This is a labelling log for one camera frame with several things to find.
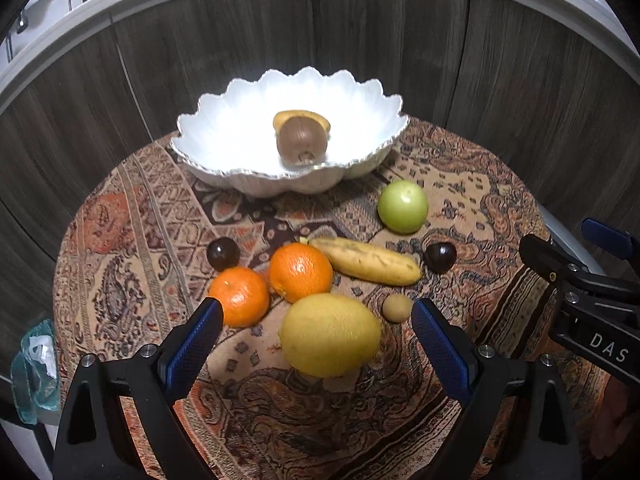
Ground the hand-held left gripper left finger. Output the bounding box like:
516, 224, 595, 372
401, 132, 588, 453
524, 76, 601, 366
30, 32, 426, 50
52, 296, 225, 480

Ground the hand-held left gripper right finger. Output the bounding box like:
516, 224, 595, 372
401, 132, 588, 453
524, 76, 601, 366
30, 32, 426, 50
411, 297, 584, 480

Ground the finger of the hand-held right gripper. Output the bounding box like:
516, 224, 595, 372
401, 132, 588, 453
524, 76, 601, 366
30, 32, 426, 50
580, 217, 637, 262
518, 233, 603, 288

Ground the small brown round fruit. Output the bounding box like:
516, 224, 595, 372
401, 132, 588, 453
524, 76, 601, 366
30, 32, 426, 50
382, 294, 413, 323

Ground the small orange mandarin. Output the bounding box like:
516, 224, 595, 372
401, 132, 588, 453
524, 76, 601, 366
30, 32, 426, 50
208, 267, 271, 328

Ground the dark plum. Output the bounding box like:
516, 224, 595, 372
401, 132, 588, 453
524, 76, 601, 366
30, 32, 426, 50
424, 242, 457, 275
207, 237, 241, 271

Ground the speckled yellow banana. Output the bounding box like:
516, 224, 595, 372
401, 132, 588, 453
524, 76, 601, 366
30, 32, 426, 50
309, 237, 423, 286

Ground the yellow lemon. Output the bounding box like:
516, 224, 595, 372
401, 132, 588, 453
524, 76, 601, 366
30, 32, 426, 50
278, 293, 383, 378

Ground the large orange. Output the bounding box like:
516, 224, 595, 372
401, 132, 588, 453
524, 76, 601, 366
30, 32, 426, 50
268, 242, 334, 303

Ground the green apple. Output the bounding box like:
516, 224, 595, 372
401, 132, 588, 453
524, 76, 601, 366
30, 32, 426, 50
377, 181, 430, 234

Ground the white scalloped bowl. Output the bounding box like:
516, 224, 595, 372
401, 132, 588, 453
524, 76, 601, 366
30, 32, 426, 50
169, 67, 410, 198

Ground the person's right hand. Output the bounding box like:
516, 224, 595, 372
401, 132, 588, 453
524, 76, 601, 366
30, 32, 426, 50
589, 374, 640, 462

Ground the patterned paisley tablecloth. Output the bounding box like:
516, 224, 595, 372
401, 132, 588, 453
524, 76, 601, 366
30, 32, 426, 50
52, 115, 616, 480

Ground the teal glass dish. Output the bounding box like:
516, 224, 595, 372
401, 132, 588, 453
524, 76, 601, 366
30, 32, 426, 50
10, 317, 63, 426

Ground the brown kiwi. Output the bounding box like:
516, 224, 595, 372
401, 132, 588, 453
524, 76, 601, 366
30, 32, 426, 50
276, 116, 329, 166

